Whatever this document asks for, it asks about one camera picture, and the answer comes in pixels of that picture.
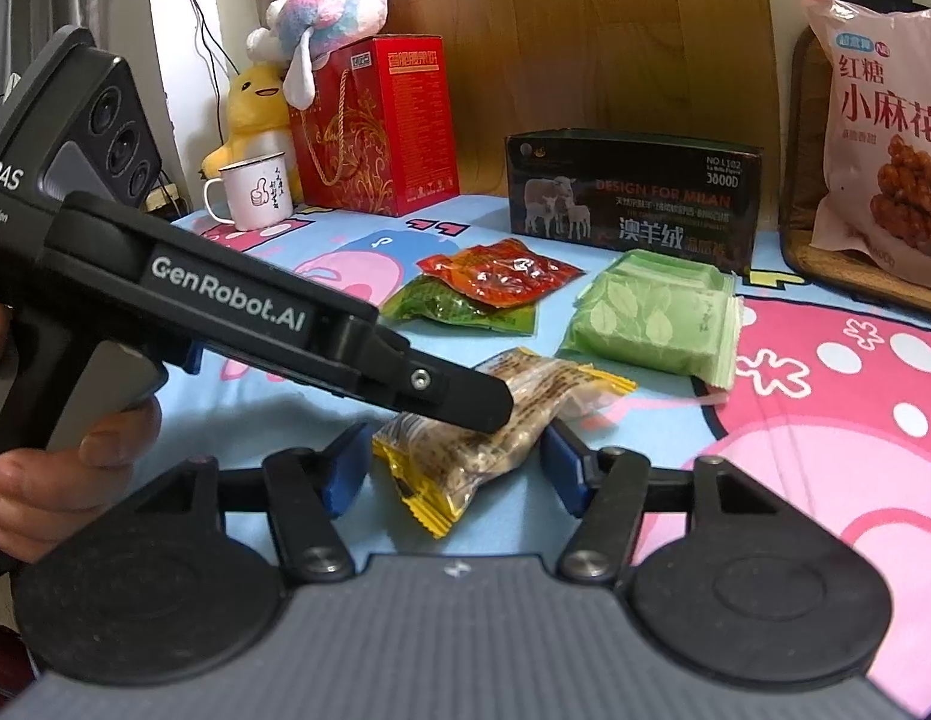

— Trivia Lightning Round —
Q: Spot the yellow plush toy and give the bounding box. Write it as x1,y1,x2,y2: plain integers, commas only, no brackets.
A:
202,64,304,205

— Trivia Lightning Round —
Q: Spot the red gift box gold pattern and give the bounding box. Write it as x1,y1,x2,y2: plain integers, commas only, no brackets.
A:
289,34,460,216

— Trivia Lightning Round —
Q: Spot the sesame snack clear yellow packet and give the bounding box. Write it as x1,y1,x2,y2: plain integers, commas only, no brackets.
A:
372,348,637,538

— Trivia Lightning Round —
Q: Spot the dark green snack packet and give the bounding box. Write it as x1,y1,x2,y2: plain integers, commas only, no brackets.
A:
381,275,537,337

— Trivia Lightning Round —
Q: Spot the red spicy snack packet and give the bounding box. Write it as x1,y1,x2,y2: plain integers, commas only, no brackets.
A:
418,238,584,309

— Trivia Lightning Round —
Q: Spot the light green leaf packet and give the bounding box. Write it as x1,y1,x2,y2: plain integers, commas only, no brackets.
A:
607,249,735,296
558,270,744,390

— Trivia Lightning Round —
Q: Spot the white enamel mug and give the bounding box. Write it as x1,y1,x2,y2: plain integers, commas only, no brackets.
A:
203,153,294,231

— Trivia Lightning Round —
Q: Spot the wooden tray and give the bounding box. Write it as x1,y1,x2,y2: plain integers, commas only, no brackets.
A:
778,28,931,319

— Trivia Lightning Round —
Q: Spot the pink fried dough snack bag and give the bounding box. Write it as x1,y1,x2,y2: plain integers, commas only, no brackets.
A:
802,0,931,288

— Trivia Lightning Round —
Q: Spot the person left hand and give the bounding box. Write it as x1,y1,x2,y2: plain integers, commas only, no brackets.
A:
0,297,164,566

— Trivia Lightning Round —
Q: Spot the black sheep wool box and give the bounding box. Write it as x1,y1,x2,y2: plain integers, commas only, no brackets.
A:
506,128,763,271

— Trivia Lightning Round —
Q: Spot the wooden headboard panel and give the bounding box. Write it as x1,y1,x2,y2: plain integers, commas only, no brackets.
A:
255,0,781,224

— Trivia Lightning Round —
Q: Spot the pastel plush toy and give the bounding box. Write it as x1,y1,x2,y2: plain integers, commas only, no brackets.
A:
246,0,389,110

